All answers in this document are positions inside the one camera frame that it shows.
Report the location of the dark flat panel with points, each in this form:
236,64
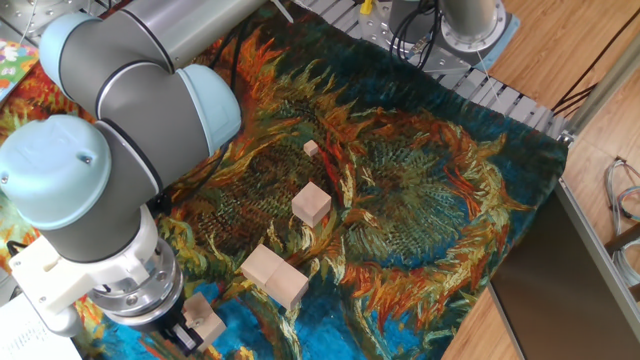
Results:
550,300

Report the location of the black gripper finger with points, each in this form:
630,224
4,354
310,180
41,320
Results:
186,341

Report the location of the large wooden block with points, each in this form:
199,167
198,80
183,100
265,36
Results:
215,327

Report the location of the yellow plastic piece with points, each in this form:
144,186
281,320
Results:
366,7

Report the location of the small wooden block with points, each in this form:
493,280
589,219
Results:
197,306

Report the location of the aluminium frame bar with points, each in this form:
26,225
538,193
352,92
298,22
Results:
595,240
605,85

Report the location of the sunflower painting tablecloth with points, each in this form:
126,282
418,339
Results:
400,200

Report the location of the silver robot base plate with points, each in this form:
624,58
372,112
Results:
375,35

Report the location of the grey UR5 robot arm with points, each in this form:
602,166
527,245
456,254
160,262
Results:
140,100

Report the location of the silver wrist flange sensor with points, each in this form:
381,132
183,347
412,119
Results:
140,295

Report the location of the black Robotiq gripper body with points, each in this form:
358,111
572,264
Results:
167,325

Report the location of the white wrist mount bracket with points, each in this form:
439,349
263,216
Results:
65,275

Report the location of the white paper sheet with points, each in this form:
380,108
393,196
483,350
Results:
22,340

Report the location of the tiny wooden cube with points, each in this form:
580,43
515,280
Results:
311,148

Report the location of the colourful floral card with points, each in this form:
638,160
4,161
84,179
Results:
10,65

